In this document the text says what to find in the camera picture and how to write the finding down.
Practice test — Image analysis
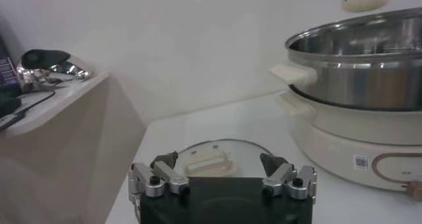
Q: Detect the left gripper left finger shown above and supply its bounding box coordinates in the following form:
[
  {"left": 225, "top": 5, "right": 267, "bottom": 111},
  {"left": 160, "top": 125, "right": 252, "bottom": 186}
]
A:
[{"left": 127, "top": 150, "right": 191, "bottom": 203}]

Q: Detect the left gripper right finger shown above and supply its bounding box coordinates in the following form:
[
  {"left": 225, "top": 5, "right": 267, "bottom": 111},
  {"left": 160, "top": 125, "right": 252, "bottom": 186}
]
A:
[{"left": 259, "top": 152, "right": 318, "bottom": 201}]

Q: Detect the round glass pot lid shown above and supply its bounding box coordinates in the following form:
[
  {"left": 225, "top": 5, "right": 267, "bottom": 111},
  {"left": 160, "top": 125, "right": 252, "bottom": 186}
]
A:
[{"left": 171, "top": 138, "right": 274, "bottom": 179}]

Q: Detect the stainless steel steamer basket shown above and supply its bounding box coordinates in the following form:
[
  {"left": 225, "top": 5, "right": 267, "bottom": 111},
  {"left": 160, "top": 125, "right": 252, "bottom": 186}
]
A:
[{"left": 268, "top": 7, "right": 422, "bottom": 111}]

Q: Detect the white work table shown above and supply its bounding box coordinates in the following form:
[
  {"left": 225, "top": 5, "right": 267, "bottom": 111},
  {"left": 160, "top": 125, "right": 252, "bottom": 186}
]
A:
[{"left": 105, "top": 90, "right": 422, "bottom": 224}]

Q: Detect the cream electric cooker pot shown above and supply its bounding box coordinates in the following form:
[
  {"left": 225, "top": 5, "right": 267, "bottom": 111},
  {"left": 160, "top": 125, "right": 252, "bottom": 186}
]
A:
[{"left": 275, "top": 86, "right": 422, "bottom": 202}]

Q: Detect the white side table with mouse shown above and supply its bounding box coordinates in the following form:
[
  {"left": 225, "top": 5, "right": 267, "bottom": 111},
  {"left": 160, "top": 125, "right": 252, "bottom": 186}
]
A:
[{"left": 0, "top": 70, "right": 148, "bottom": 224}]

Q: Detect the chrome and black headset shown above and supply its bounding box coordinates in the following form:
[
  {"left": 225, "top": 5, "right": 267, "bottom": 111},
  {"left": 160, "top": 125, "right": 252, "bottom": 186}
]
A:
[{"left": 15, "top": 49, "right": 94, "bottom": 93}]

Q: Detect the black computer mouse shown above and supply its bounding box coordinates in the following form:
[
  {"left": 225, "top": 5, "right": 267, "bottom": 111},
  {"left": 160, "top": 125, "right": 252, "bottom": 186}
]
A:
[{"left": 0, "top": 95, "right": 22, "bottom": 117}]

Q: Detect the thin black desk cable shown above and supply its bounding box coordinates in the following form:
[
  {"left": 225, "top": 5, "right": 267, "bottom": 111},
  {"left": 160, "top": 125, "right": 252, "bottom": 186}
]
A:
[{"left": 13, "top": 90, "right": 56, "bottom": 117}]

